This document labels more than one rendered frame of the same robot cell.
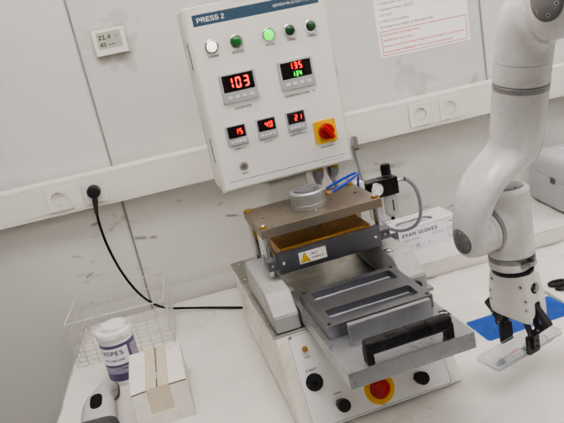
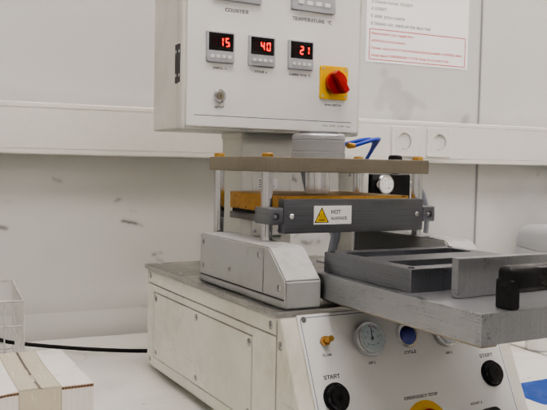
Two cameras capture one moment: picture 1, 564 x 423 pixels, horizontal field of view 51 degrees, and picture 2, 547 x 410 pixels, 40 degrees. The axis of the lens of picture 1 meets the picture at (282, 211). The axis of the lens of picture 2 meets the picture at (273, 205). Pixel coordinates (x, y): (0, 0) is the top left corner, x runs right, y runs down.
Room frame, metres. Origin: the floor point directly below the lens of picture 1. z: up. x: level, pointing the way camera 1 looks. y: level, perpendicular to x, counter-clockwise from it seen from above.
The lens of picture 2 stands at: (0.21, 0.33, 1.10)
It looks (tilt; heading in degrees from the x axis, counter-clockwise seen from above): 3 degrees down; 343
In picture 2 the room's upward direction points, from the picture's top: 1 degrees clockwise
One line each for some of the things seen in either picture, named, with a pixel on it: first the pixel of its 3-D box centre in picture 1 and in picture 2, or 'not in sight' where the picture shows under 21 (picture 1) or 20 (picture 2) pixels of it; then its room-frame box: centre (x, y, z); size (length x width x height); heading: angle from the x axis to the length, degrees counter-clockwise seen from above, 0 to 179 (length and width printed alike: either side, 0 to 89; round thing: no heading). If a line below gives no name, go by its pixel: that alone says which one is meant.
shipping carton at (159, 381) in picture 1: (160, 383); (27, 404); (1.19, 0.34, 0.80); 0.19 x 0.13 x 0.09; 8
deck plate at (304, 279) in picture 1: (319, 274); (304, 278); (1.30, -0.06, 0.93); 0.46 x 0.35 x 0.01; 12
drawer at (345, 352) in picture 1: (374, 315); (460, 281); (0.97, -0.13, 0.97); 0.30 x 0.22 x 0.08; 12
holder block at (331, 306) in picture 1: (363, 299); (432, 266); (1.01, -0.12, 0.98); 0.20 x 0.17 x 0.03; 102
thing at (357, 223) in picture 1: (315, 221); (322, 188); (1.27, -0.07, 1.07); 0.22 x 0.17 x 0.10; 102
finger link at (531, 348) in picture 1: (537, 339); not in sight; (0.99, -0.42, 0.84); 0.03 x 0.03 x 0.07; 26
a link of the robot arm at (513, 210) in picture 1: (506, 220); not in sight; (1.03, -0.40, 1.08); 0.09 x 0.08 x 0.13; 112
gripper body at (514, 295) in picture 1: (514, 289); not in sight; (1.03, -0.40, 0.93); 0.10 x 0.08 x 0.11; 26
